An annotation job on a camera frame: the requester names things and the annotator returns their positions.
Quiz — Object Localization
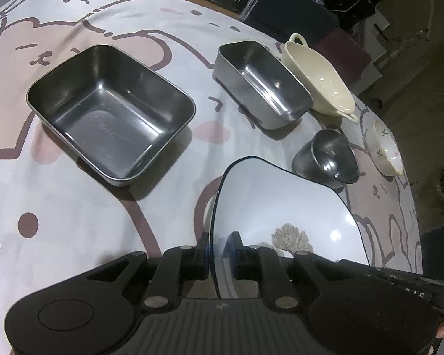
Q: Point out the bear printed tablecloth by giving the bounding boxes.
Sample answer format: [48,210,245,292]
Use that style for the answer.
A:
[0,0,424,355]

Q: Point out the large rectangular steel container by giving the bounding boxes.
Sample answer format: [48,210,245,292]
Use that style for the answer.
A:
[25,44,197,187]

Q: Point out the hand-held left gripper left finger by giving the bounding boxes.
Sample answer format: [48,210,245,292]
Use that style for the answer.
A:
[86,235,211,311]

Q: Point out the dark blue chair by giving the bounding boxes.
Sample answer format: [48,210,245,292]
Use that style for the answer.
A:
[244,0,341,41]

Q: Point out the small rectangular steel container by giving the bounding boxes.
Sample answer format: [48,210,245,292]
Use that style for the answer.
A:
[213,41,314,131]

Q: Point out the oval steel bowl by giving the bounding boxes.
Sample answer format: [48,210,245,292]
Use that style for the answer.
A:
[292,129,360,188]

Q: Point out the floral bowl with yellow rim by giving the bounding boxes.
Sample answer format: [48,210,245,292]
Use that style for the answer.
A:
[363,120,405,176]

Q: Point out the cream ceramic dish with handles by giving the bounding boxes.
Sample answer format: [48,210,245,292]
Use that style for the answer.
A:
[280,33,360,124]

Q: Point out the maroon chair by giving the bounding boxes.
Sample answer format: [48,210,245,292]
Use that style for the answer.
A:
[311,28,372,82]

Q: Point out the white plate with black rim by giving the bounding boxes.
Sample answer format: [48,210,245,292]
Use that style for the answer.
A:
[209,156,371,300]

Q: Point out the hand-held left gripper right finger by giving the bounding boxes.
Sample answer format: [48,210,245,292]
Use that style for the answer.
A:
[226,232,350,309]

